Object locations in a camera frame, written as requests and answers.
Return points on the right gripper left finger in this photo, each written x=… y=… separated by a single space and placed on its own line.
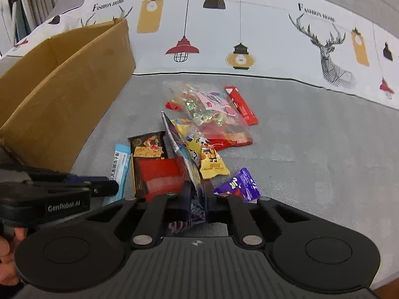
x=162 y=210

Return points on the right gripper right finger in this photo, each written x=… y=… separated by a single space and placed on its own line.
x=231 y=210

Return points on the purple candy wrapper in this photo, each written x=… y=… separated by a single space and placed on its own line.
x=242 y=185

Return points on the silver blue snack bag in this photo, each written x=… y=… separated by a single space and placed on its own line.
x=192 y=192

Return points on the black cracker packet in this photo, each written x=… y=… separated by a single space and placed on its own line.
x=145 y=146

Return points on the red stick sachet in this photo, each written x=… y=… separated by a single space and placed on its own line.
x=242 y=107

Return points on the dark red snack bag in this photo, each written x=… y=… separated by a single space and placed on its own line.
x=225 y=137

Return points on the person left hand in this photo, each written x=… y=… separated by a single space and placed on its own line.
x=8 y=272

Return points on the yellow cartoon snack packet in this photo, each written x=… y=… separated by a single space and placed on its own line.
x=203 y=152

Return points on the red wrapped snack bar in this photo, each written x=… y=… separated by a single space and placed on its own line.
x=160 y=176

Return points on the light blue snack stick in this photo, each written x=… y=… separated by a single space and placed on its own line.
x=119 y=170

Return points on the brown cardboard box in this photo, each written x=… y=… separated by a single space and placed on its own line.
x=54 y=96

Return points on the clear candy bag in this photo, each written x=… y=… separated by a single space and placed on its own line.
x=202 y=103

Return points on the white printed sofa cover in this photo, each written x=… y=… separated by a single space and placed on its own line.
x=315 y=42

